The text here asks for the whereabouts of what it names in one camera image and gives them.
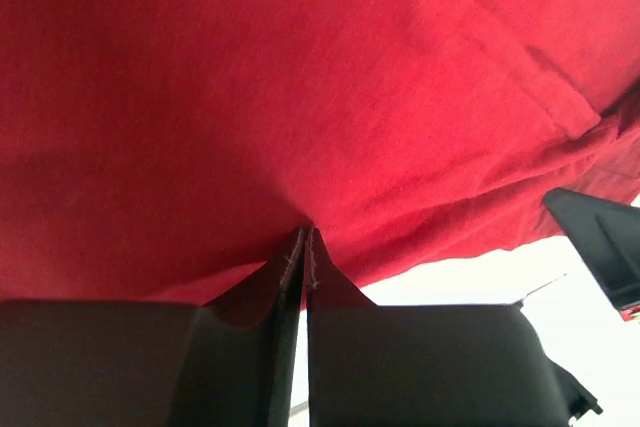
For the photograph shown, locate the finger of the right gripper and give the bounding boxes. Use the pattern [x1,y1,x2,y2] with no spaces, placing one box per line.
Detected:
[543,188,639,310]

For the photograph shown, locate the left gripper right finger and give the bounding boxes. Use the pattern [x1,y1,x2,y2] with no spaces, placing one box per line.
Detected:
[305,230,601,426]

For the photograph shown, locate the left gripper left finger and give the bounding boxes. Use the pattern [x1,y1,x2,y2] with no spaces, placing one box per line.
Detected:
[1,230,305,426]

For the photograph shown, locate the dark red t shirt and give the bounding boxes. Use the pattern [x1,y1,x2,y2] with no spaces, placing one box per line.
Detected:
[1,0,639,303]

